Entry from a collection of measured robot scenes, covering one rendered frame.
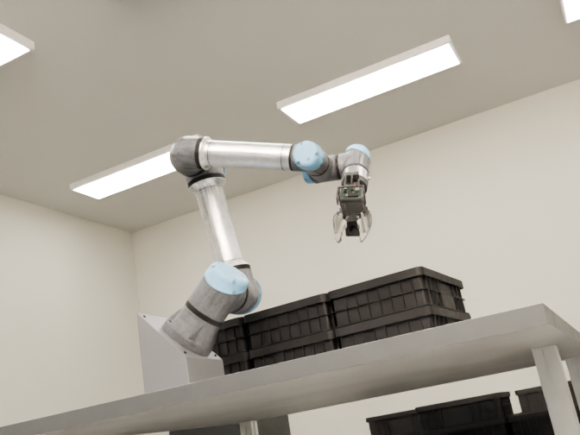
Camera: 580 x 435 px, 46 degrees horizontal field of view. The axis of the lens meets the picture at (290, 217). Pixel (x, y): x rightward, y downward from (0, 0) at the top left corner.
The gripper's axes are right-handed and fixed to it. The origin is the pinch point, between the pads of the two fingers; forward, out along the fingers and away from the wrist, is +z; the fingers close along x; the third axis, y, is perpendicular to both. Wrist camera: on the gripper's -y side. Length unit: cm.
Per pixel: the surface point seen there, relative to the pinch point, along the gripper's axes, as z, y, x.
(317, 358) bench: 40.6, 4.5, -3.6
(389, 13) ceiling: -253, -56, -1
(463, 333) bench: 41, 13, 26
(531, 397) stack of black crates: -79, -183, 62
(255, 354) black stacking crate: 3, -43, -34
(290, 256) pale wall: -296, -292, -108
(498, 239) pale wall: -272, -257, 65
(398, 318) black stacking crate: 3.7, -26.3, 10.3
